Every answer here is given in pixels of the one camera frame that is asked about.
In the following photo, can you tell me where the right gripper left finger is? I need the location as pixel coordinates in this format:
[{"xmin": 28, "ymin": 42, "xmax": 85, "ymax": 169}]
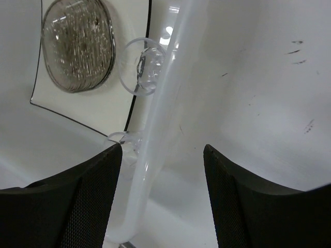
[{"xmin": 1, "ymin": 144, "xmax": 123, "ymax": 247}]

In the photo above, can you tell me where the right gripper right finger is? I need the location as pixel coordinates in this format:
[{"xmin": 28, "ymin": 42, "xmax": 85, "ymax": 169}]
[{"xmin": 203, "ymin": 145, "xmax": 330, "ymax": 247}]

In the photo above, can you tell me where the white plastic bin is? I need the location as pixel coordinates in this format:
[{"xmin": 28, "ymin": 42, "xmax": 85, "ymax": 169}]
[{"xmin": 1, "ymin": 1, "xmax": 216, "ymax": 247}]

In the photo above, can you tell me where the clear plastic cup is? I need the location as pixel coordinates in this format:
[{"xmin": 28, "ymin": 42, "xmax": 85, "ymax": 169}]
[
  {"xmin": 103, "ymin": 131, "xmax": 143, "ymax": 180},
  {"xmin": 118, "ymin": 37, "xmax": 166, "ymax": 97}
]

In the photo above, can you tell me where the square white plate black rim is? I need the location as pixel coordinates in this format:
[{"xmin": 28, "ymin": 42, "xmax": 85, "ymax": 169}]
[{"xmin": 31, "ymin": 1, "xmax": 152, "ymax": 135}]

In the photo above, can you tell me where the clear glass dish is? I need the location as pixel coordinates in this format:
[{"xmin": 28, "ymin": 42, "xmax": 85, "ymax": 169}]
[{"xmin": 41, "ymin": 1, "xmax": 116, "ymax": 94}]

